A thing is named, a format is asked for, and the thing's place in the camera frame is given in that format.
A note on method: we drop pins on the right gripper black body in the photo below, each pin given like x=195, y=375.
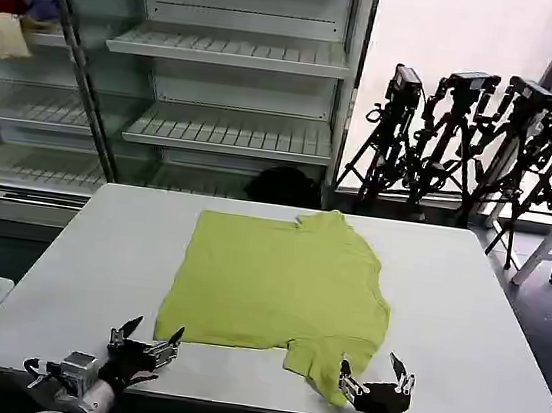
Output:
x=380, y=403

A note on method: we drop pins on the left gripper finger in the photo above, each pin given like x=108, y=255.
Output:
x=126, y=330
x=165, y=351

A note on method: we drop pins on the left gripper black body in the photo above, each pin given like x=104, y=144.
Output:
x=128, y=362

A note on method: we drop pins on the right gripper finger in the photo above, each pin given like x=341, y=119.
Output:
x=402, y=375
x=350, y=383

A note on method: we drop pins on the yellow-green t-shirt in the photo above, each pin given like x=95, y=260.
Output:
x=276, y=287

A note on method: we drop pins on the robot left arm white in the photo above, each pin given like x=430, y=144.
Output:
x=91, y=398

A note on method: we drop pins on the black bag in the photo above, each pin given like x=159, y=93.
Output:
x=283, y=185

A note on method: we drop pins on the grey shelf rack with cloths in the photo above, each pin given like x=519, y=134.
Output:
x=27, y=100

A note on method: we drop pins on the empty grey slatted shelf unit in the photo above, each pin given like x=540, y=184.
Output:
x=244, y=51

